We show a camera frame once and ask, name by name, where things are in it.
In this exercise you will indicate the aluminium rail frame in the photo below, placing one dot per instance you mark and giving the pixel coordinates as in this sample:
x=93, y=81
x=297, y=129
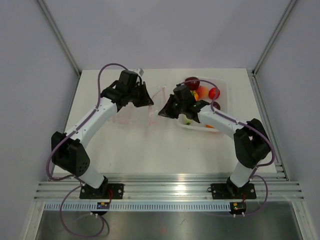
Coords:
x=173, y=187

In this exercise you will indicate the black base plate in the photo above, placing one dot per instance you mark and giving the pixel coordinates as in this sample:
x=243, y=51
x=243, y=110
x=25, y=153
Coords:
x=223, y=191
x=113, y=191

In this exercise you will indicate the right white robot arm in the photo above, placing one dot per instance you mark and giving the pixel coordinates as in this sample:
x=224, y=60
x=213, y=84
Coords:
x=250, y=139

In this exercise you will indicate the orange carrot with green top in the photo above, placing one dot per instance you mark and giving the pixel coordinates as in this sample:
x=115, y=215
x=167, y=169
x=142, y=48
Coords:
x=209, y=126

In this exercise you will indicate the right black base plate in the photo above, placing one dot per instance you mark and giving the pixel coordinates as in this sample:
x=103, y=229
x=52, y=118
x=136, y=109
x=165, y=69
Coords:
x=223, y=191

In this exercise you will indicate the white radish with leaves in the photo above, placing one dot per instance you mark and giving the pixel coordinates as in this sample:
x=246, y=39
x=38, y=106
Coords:
x=187, y=121

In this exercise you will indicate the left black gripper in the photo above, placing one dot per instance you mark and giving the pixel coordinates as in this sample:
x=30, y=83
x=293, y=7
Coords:
x=146, y=100

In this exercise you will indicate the dark red apple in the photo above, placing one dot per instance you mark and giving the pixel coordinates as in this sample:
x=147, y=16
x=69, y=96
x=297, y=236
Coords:
x=192, y=82

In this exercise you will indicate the circuit board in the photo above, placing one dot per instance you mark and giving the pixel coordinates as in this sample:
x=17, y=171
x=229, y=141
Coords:
x=239, y=206
x=103, y=205

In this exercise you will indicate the left circuit board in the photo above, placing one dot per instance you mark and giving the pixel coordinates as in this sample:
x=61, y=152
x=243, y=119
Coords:
x=103, y=205

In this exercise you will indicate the white slotted cable duct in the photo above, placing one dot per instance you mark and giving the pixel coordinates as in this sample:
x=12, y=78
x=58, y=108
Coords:
x=137, y=206

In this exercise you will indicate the red tomato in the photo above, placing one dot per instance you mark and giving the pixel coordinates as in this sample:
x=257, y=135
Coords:
x=214, y=93

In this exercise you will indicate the dark purple fruit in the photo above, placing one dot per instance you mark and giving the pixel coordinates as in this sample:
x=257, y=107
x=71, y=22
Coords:
x=216, y=106

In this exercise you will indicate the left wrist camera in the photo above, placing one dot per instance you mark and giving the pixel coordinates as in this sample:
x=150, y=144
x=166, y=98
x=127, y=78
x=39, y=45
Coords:
x=139, y=71

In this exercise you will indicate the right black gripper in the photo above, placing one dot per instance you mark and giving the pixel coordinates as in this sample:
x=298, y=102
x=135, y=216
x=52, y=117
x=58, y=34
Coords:
x=167, y=111

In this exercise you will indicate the right circuit board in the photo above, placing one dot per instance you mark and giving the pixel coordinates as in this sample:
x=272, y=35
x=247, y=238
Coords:
x=239, y=206

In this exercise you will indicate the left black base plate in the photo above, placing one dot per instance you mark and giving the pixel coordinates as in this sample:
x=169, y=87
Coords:
x=113, y=191

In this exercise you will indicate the white plastic basket tray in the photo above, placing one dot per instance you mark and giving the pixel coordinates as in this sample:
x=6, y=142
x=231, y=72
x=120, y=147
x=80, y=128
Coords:
x=222, y=100

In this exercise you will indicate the peach fruit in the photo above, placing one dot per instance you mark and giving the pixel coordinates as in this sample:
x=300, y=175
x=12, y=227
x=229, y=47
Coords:
x=202, y=92

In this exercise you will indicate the clear zip top bag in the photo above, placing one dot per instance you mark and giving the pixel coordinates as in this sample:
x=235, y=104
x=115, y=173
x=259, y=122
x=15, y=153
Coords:
x=143, y=116

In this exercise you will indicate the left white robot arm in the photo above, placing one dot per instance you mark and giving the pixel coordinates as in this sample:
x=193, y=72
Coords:
x=69, y=148

